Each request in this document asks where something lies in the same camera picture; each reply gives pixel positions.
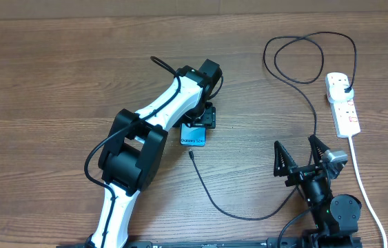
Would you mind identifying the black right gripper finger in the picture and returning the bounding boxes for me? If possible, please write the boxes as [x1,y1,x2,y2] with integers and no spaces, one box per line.
[308,134,329,164]
[274,141,297,176]

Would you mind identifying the Galaxy S24+ smartphone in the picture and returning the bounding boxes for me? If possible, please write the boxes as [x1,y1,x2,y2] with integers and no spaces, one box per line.
[180,123,206,147]

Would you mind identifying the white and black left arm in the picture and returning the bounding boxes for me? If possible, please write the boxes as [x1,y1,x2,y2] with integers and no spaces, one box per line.
[84,56,223,247]

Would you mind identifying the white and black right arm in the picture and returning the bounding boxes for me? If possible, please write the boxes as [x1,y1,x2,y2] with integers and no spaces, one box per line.
[274,134,362,247]

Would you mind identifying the white charger plug adapter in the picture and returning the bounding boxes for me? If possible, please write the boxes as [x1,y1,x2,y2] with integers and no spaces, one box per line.
[327,85,354,103]

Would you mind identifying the white power strip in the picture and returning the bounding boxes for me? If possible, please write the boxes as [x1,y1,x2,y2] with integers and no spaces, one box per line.
[325,72,360,138]

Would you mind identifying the white power strip cord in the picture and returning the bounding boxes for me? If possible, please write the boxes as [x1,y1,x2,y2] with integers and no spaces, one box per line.
[347,136,388,248]

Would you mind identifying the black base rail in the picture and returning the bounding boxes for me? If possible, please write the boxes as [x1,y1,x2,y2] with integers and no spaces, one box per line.
[56,238,363,248]

